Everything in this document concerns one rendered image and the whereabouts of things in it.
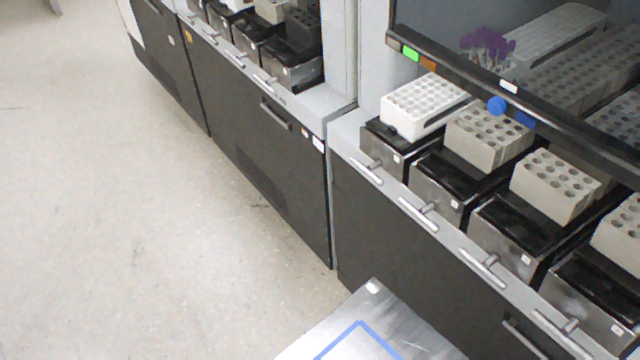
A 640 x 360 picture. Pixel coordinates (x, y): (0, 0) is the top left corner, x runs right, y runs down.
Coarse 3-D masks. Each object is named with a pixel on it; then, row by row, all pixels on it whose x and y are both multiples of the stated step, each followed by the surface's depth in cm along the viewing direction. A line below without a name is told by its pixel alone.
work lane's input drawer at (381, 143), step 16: (368, 128) 104; (384, 128) 102; (368, 144) 106; (384, 144) 101; (400, 144) 99; (416, 144) 99; (432, 144) 100; (352, 160) 106; (384, 160) 103; (400, 160) 98; (416, 160) 100; (368, 176) 103; (400, 176) 101
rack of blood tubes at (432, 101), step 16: (416, 80) 105; (432, 80) 105; (384, 96) 102; (400, 96) 102; (416, 96) 101; (432, 96) 101; (448, 96) 102; (464, 96) 101; (384, 112) 102; (400, 112) 98; (416, 112) 98; (432, 112) 98; (448, 112) 106; (400, 128) 100; (416, 128) 97; (432, 128) 101
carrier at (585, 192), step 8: (528, 160) 85; (536, 160) 85; (544, 160) 84; (544, 168) 83; (552, 168) 83; (552, 176) 82; (560, 176) 82; (568, 176) 81; (568, 184) 80; (576, 184) 81; (576, 192) 79; (584, 192) 79; (584, 200) 80; (576, 216) 82
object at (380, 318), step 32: (384, 288) 76; (320, 320) 73; (352, 320) 72; (384, 320) 72; (416, 320) 72; (288, 352) 69; (320, 352) 69; (352, 352) 69; (384, 352) 69; (416, 352) 68; (448, 352) 68
